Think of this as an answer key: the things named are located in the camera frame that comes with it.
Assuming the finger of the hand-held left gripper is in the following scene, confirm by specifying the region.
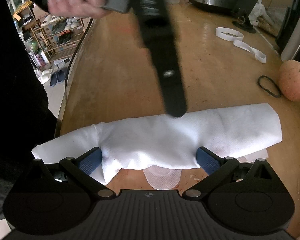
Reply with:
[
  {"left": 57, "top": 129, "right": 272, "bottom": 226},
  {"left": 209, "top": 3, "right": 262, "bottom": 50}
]
[{"left": 151, "top": 47, "right": 190, "bottom": 118}]

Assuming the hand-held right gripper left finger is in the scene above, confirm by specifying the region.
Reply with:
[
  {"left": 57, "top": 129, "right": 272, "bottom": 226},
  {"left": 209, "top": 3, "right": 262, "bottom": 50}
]
[{"left": 22, "top": 148, "right": 115, "bottom": 202}]

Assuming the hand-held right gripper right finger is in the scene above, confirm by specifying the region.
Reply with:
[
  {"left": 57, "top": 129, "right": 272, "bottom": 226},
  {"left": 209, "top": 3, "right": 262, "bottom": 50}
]
[{"left": 184, "top": 147, "right": 278, "bottom": 202}]

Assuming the white shopping bag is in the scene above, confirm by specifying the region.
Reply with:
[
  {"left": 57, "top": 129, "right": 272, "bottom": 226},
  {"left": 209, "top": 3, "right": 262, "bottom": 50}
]
[{"left": 31, "top": 102, "right": 283, "bottom": 190}]

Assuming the white plastic bag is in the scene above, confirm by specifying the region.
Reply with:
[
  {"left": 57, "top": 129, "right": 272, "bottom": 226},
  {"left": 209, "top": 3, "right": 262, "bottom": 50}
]
[{"left": 249, "top": 0, "right": 265, "bottom": 27}]

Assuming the white band loop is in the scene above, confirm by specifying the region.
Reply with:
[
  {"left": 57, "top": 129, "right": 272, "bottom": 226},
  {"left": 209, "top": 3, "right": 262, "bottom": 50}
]
[{"left": 215, "top": 27, "right": 244, "bottom": 42}]

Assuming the folded white band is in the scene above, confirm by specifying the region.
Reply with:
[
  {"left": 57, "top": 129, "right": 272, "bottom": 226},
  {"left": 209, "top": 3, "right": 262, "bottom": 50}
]
[{"left": 234, "top": 39, "right": 267, "bottom": 63}]

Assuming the blue slipper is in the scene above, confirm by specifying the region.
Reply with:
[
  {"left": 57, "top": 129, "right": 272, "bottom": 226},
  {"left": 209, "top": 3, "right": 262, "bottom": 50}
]
[
  {"left": 57, "top": 68, "right": 68, "bottom": 83},
  {"left": 49, "top": 71, "right": 58, "bottom": 87}
]

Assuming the wooden shoe rack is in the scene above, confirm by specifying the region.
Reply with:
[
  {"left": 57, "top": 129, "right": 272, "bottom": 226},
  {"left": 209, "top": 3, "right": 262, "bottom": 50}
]
[{"left": 12, "top": 0, "right": 90, "bottom": 67}]

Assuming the black phone stand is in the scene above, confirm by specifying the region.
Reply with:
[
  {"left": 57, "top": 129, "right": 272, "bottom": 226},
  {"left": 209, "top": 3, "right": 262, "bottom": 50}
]
[{"left": 232, "top": 0, "right": 260, "bottom": 33}]

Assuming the pair of white slippers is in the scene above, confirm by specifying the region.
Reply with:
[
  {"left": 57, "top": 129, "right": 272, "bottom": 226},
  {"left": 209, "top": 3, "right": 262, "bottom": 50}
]
[{"left": 36, "top": 70, "right": 53, "bottom": 85}]

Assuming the person's dark jacket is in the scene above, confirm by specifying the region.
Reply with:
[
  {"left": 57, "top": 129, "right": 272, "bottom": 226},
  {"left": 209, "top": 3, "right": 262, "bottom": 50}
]
[{"left": 0, "top": 0, "right": 58, "bottom": 223}]

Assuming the pinkish apple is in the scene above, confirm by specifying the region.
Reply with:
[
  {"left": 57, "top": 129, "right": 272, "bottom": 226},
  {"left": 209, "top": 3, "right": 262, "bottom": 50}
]
[{"left": 279, "top": 60, "right": 300, "bottom": 102}]

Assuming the brown cardboard box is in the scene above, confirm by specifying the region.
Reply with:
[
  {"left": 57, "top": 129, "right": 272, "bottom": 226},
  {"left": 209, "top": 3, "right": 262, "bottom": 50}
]
[{"left": 266, "top": 0, "right": 298, "bottom": 35}]

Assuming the black air fryer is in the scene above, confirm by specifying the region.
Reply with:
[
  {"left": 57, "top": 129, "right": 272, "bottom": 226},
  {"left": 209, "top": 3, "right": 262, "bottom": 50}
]
[{"left": 276, "top": 0, "right": 300, "bottom": 62}]

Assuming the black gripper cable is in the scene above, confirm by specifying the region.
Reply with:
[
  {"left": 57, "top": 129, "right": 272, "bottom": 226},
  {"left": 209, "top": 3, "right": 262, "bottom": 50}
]
[{"left": 64, "top": 17, "right": 94, "bottom": 85}]

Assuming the black hair tie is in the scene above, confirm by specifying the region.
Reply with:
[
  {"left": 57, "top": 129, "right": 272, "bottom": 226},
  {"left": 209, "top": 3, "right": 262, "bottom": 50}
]
[{"left": 257, "top": 75, "right": 282, "bottom": 98}]

